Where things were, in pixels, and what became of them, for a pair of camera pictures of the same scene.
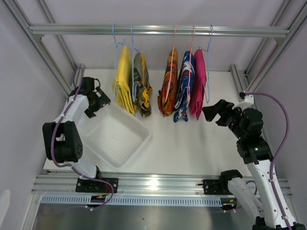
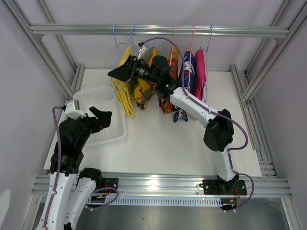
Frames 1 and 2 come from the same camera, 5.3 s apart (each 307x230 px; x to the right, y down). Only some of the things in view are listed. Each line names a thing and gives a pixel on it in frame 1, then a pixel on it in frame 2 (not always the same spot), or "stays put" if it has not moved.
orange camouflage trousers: x=167 y=96 stays put
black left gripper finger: x=103 y=97 to x=104 y=117
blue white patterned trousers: x=184 y=87 stays put
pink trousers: x=198 y=81 stays put
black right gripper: x=222 y=108 to x=127 y=71
